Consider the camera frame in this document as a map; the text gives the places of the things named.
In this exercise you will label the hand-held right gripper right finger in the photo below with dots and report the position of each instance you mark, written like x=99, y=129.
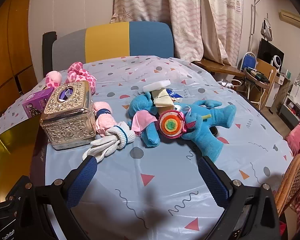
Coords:
x=212, y=180

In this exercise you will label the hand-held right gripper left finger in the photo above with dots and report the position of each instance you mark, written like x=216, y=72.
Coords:
x=80, y=181

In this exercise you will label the large blue plush toy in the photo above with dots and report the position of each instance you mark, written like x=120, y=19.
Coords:
x=205, y=137

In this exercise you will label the brown tape roll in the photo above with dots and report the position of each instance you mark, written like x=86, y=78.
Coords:
x=213, y=130

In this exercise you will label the pink towel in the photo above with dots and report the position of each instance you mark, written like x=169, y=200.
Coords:
x=102, y=122

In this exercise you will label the white knit glove pair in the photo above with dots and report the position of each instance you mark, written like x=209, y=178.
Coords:
x=120, y=132

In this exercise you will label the rainbow felt lollipop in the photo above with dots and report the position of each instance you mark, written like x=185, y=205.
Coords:
x=170, y=125

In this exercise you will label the pink cloth mask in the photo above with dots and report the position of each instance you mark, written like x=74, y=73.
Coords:
x=142, y=121

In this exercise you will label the blue tissue packet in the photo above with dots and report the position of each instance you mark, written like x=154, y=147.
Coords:
x=173, y=94

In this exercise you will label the cream cloth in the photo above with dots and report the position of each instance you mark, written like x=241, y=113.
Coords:
x=162, y=100

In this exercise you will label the white foam block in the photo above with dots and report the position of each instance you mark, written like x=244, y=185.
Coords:
x=156, y=86

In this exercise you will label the gold ornate tissue box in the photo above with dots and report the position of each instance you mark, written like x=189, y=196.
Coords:
x=67, y=122

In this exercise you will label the rattan chair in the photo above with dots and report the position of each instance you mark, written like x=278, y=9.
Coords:
x=292, y=180

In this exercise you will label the purple cardboard box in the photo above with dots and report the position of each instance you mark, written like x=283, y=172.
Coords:
x=35, y=102

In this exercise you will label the pink spotted plush toy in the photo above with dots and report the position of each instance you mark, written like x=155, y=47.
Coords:
x=77, y=71

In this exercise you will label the wooden side table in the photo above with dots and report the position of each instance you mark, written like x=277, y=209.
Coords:
x=220, y=67

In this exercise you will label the green black power tool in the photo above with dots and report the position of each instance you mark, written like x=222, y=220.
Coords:
x=257, y=76

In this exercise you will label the wooden folding chair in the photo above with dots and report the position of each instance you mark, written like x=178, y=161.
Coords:
x=270, y=76

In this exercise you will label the orange wooden wardrobe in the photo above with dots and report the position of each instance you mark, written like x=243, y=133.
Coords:
x=10, y=55

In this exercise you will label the blue white folding chair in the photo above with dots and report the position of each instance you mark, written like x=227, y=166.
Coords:
x=247, y=61

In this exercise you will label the black chair back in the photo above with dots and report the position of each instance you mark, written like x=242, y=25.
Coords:
x=47, y=55

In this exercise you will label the white round fan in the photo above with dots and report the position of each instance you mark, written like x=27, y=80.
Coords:
x=278, y=61

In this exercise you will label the black monitor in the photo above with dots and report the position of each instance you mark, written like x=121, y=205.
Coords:
x=267, y=50

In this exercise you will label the white garment steamer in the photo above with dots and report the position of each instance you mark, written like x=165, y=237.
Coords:
x=266, y=28

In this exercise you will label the cream patterned curtain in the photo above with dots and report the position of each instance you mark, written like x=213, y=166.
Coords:
x=185, y=17

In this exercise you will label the cream air conditioner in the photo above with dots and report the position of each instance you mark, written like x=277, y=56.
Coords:
x=291, y=17

